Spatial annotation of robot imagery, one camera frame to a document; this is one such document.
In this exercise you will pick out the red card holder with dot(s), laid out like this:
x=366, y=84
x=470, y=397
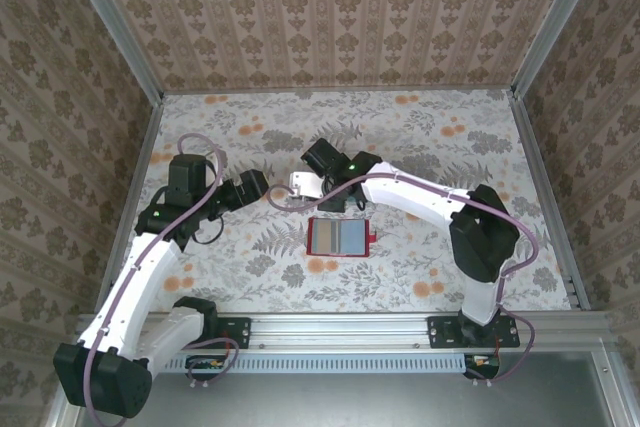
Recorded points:
x=355, y=237

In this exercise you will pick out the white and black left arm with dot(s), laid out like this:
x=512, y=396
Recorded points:
x=135, y=287

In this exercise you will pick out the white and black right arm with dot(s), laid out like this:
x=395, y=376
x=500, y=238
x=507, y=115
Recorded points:
x=420, y=194

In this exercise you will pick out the stack of teal cards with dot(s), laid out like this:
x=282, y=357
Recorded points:
x=357, y=203

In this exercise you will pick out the gold card with dark stripe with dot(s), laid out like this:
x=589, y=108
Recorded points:
x=324, y=237

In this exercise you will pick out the black connector box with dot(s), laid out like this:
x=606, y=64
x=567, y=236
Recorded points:
x=200, y=372
x=487, y=369

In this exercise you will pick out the grey steel panel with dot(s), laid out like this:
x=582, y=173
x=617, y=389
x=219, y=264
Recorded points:
x=350, y=402

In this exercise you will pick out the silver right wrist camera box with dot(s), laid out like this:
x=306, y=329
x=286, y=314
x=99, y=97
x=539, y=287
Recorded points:
x=307, y=184

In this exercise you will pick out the aluminium side rail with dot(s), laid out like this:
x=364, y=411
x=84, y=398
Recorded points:
x=534, y=147
x=143, y=147

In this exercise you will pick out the thin aluminium wall rail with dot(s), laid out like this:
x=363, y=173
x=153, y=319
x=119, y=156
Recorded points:
x=340, y=90

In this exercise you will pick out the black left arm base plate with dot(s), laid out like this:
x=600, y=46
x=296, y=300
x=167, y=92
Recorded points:
x=235, y=332

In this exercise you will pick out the aluminium corner post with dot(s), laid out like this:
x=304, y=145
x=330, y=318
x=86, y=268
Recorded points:
x=119, y=27
x=555, y=22

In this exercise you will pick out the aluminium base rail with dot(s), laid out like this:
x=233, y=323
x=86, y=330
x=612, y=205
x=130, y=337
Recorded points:
x=340, y=327

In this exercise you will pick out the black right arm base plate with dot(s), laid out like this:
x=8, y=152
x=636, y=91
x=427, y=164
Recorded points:
x=442, y=332

